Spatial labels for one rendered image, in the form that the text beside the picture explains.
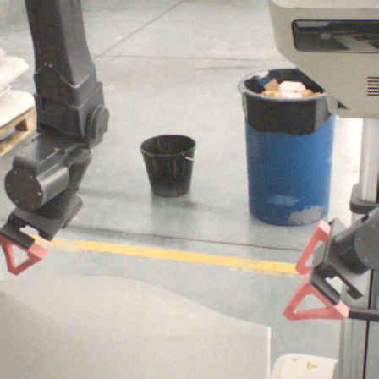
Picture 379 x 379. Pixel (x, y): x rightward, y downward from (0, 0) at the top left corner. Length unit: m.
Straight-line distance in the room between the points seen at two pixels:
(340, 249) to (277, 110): 2.19
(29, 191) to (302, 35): 0.52
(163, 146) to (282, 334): 1.50
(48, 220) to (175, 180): 2.60
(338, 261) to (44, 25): 0.43
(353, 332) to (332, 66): 0.64
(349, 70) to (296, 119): 1.82
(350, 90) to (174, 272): 1.83
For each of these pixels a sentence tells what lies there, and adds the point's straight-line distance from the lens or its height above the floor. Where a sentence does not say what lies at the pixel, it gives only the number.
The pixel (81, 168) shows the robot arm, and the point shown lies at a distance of 0.89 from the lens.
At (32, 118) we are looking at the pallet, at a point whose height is 0.08.
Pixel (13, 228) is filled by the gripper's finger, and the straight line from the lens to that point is 0.94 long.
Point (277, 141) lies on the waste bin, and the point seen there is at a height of 0.44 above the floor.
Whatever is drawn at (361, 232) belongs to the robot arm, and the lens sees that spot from 0.75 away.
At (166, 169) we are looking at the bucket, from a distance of 3.48.
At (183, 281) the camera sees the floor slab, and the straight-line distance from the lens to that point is 2.89.
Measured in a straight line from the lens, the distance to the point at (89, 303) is 1.09.
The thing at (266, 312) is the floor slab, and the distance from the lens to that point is 2.70.
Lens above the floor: 1.59
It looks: 26 degrees down
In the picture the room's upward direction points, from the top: 3 degrees counter-clockwise
